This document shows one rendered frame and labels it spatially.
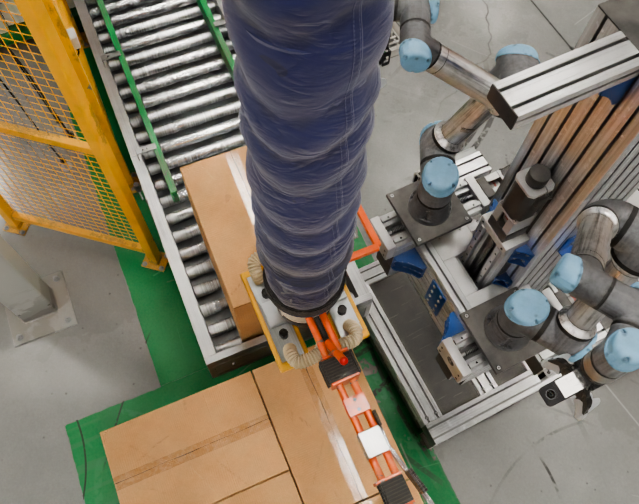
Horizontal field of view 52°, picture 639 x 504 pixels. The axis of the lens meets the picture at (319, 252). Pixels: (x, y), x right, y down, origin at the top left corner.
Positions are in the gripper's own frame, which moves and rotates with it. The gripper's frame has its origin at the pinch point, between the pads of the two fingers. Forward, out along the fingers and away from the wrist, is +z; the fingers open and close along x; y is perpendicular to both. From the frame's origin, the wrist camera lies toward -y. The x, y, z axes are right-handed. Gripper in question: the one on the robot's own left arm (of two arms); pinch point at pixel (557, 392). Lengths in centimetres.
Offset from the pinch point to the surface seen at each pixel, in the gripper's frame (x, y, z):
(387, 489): -0.7, -43.1, 22.4
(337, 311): 51, -30, 35
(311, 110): 48, -42, -75
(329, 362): 35, -41, 23
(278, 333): 52, -49, 35
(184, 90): 198, -31, 98
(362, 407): 20.4, -38.9, 23.4
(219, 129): 170, -25, 98
